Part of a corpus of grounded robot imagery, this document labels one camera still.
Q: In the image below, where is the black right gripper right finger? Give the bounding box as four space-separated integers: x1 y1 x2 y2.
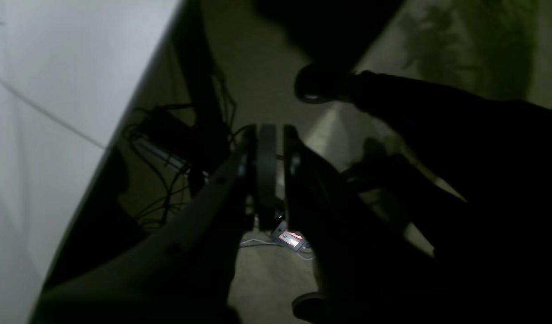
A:
283 125 480 324

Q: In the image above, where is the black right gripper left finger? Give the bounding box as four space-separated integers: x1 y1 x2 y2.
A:
31 125 272 324

